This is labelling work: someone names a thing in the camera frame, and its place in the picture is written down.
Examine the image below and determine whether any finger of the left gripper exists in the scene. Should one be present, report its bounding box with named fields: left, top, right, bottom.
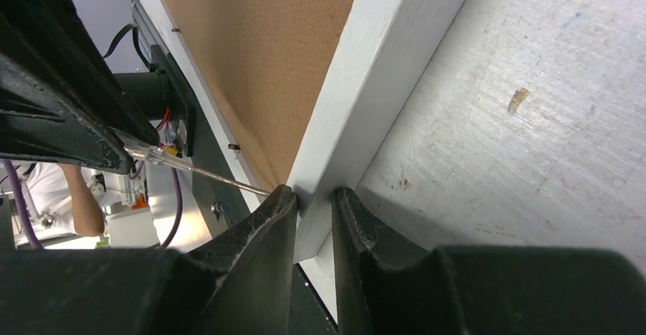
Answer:
left=1, top=54, right=133, bottom=174
left=1, top=0, right=159, bottom=145

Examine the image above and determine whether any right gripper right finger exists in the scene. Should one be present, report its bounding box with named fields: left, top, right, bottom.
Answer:
left=331, top=187, right=645, bottom=334

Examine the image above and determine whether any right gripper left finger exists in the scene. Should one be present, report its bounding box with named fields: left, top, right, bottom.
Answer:
left=1, top=185, right=297, bottom=334

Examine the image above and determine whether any white picture frame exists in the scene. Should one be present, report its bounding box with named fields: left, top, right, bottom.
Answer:
left=140, top=0, right=465, bottom=316

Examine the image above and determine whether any person in white shirt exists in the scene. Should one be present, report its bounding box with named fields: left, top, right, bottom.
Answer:
left=0, top=161, right=147, bottom=238

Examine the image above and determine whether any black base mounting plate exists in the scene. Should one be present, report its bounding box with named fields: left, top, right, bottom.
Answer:
left=132, top=0, right=339, bottom=335

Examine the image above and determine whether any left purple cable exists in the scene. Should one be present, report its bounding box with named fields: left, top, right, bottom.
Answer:
left=0, top=158, right=46, bottom=250

